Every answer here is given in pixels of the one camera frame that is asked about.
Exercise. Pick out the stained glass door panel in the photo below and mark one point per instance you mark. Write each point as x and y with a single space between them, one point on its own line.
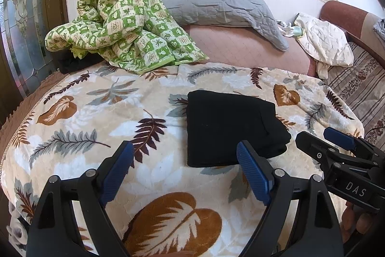
21 4

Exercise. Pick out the leaf print blanket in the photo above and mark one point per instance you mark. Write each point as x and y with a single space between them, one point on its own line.
120 112

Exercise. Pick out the black pants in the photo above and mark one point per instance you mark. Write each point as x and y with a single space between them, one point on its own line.
228 124

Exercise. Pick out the small pale green item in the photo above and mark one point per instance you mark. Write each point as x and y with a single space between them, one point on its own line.
297 31

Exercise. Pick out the white fluffy object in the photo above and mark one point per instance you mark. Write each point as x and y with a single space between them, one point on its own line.
16 233

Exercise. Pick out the brown upholstered headboard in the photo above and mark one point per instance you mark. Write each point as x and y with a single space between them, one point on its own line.
343 13

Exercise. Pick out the person's right hand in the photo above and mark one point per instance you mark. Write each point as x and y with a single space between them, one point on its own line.
358 224

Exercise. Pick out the white floral cloth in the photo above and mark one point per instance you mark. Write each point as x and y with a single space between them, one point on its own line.
324 40

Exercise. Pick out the striped floral bed sheet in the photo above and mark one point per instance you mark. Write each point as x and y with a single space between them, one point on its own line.
358 85

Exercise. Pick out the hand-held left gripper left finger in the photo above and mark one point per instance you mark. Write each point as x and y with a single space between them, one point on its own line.
117 172

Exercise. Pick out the green checkered quilt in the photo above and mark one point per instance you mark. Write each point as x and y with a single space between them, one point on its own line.
126 19

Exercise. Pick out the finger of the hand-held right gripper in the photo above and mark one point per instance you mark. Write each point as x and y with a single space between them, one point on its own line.
340 138
312 148

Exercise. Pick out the grey cloth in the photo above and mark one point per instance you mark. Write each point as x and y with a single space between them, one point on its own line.
380 29

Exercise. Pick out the grey quilted pillow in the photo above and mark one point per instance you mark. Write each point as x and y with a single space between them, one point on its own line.
216 1

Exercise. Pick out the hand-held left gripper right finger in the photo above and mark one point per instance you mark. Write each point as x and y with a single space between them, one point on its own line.
254 172

